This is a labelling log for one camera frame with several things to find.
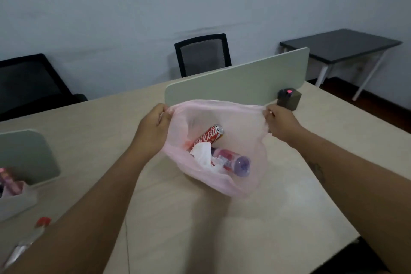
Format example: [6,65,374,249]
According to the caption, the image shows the person's right hand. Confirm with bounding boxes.
[263,104,306,148]

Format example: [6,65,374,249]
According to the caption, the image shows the person's left hand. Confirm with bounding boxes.
[131,103,174,157]

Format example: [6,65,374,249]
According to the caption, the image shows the pink plastic bag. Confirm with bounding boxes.
[161,99,273,197]

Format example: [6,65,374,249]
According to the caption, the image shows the person's left forearm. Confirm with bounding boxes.
[0,143,154,274]

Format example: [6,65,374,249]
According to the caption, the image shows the person's right forearm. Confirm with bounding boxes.
[287,126,411,274]

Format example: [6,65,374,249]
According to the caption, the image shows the small grey box device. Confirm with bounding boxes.
[277,88,302,112]

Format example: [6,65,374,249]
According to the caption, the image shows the red soda can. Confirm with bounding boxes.
[189,124,225,152]

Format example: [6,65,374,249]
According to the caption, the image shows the grey desk divider panel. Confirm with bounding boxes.
[164,47,310,109]

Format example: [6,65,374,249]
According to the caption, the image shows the crumpled white tissue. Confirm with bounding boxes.
[189,142,227,174]

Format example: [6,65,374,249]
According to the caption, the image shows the plastic bottle with purple cap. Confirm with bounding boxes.
[210,147,252,177]

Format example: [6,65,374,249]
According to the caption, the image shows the black mesh office chair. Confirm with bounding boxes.
[174,33,232,78]

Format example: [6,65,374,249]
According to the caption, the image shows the dark table with white legs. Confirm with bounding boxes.
[280,28,403,101]

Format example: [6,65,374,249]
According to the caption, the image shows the grey rounded divider panel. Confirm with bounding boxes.
[0,129,61,186]

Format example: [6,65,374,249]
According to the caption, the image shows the pink items in box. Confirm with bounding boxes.
[0,168,24,199]

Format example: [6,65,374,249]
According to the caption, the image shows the white storage box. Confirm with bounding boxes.
[0,181,39,222]

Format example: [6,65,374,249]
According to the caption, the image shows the clear bottle with red cap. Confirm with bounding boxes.
[1,217,52,270]

